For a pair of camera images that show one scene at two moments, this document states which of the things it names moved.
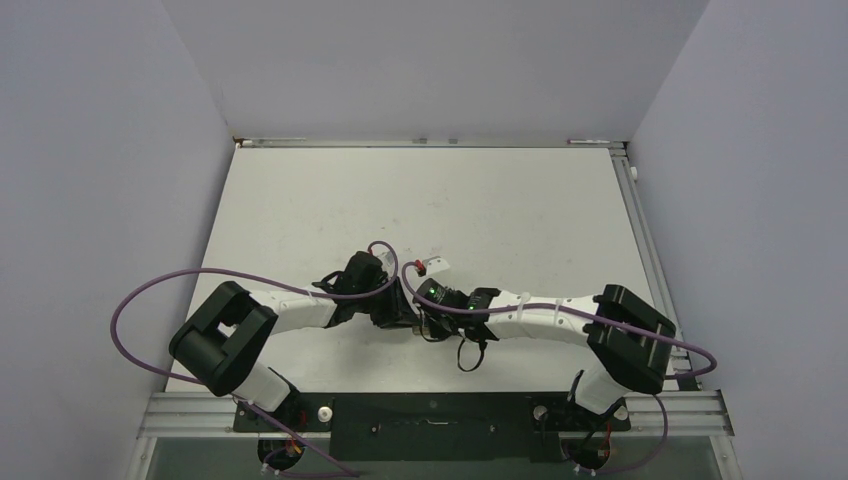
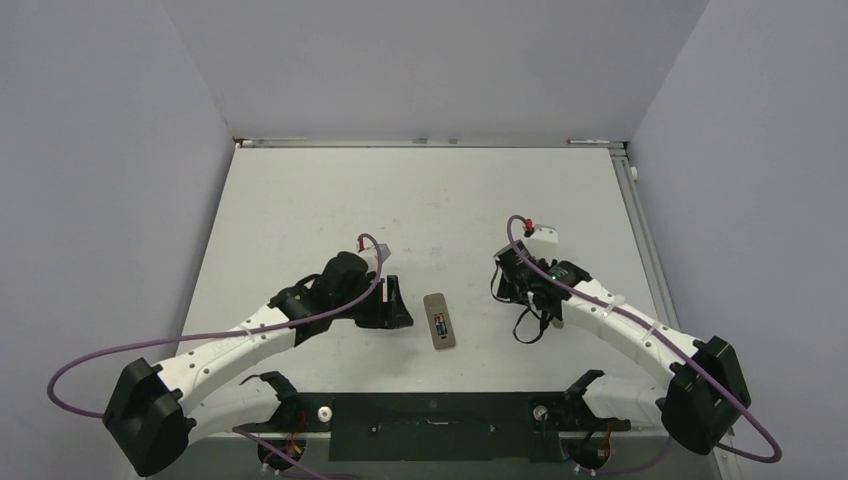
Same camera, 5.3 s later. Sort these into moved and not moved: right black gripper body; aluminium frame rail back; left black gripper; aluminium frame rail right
Moved: right black gripper body
Not moved: aluminium frame rail back; aluminium frame rail right; left black gripper
